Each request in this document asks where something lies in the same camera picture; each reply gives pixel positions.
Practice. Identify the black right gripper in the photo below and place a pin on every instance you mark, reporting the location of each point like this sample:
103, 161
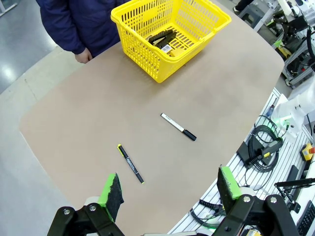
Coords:
292, 28

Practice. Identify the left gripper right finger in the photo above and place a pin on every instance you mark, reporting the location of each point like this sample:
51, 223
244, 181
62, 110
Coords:
229, 189

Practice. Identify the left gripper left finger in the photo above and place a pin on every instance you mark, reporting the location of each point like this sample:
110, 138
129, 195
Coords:
110, 194

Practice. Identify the yellow black utility knife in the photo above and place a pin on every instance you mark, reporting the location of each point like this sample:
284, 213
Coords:
166, 48

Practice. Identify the black stapler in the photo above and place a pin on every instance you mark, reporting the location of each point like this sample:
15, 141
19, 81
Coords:
162, 37

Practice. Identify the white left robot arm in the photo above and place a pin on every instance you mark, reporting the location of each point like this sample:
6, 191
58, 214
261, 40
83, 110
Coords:
292, 110

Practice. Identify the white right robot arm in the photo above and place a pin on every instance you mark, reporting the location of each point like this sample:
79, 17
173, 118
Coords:
288, 6

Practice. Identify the person's right forearm purple sleeve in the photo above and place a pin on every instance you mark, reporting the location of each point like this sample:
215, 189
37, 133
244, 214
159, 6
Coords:
71, 41

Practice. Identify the yellow plastic shopping basket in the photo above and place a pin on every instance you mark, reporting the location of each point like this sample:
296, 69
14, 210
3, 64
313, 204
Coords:
147, 56

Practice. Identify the person in purple jacket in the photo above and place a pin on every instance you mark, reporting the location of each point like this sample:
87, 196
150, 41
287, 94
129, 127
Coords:
73, 19

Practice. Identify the person's right hand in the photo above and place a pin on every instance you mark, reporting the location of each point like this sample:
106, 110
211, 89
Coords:
83, 56

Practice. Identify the white slotted mounting plate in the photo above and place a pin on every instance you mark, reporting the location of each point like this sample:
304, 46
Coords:
236, 177

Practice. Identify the black pen with yellow tip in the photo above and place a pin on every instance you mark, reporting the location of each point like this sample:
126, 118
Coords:
130, 164

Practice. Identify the black power adapter box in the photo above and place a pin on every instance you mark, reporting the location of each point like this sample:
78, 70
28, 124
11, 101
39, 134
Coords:
243, 152

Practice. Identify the black flat bar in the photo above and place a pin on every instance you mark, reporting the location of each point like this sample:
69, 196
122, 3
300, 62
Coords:
292, 175

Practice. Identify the black rod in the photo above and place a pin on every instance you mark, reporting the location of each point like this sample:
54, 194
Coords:
295, 183

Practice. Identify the white marker with black cap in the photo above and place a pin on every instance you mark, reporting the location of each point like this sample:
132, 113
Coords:
176, 125

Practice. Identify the black keyboard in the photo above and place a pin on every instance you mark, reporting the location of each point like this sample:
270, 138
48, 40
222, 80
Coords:
307, 218

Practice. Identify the yellow red emergency stop button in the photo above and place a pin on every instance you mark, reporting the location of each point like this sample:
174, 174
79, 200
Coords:
307, 152

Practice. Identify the grey metal stand frame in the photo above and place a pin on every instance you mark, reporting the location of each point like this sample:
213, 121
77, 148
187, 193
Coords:
299, 71

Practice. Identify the grey handheld enabling switch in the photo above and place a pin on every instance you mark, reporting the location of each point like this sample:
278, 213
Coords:
269, 148

